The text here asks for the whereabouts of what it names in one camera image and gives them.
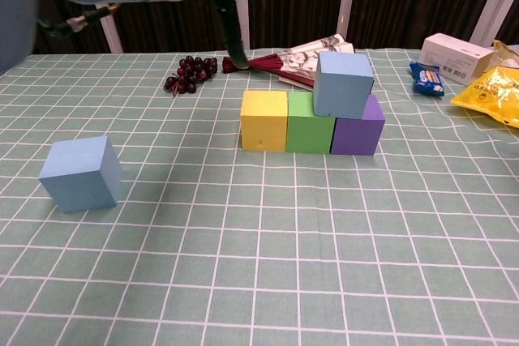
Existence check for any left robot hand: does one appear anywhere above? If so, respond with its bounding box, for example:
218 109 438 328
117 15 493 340
202 0 268 70

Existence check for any yellow foam cube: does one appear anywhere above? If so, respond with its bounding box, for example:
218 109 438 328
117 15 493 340
240 90 290 152

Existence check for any light blue foam cube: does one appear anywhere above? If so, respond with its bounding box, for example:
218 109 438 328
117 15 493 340
39 135 123 214
313 50 375 120

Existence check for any green foam cube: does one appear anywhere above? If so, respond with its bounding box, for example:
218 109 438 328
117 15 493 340
285 92 337 154

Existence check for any purple foam cube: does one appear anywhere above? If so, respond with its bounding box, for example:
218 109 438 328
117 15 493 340
330 94 386 156

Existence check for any dark red grape bunch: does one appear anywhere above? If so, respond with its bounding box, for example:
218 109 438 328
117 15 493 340
163 55 218 98

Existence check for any painted paper folding fan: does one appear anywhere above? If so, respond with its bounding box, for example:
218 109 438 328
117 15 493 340
221 33 360 92

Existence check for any blue cookie packet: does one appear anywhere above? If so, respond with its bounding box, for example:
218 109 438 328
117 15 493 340
408 60 446 99

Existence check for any white cardboard box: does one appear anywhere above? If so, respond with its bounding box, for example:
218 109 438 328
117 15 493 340
418 32 495 86

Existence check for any green checkered tablecloth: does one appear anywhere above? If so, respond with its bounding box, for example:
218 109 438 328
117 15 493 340
0 44 519 346

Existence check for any yellow snack bag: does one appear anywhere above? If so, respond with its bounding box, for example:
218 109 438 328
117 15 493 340
449 40 519 129

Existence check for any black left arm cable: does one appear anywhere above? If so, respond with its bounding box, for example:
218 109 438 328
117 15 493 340
38 1 122 39

